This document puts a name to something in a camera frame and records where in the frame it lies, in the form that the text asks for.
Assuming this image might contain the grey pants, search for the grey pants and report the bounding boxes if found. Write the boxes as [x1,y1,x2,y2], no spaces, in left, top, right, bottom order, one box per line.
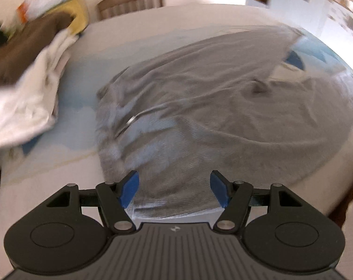
[95,25,353,219]

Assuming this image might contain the brown garment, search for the brown garment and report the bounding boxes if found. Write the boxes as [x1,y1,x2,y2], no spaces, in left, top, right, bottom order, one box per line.
[0,12,75,89]

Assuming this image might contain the yellow tissue box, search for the yellow tissue box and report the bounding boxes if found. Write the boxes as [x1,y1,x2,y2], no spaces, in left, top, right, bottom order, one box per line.
[47,0,90,35]

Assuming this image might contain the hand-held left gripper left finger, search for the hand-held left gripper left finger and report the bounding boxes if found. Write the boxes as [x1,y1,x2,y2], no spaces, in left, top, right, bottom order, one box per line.
[47,170,140,234]

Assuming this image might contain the white cabinet with stickers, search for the white cabinet with stickers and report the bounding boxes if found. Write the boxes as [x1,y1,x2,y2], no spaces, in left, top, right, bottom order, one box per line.
[245,0,353,65]

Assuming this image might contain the white garment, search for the white garment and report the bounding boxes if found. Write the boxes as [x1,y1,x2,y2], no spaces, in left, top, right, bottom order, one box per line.
[0,29,78,152]

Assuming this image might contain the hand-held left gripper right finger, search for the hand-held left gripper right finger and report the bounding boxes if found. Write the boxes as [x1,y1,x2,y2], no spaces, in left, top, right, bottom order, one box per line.
[210,170,305,234]

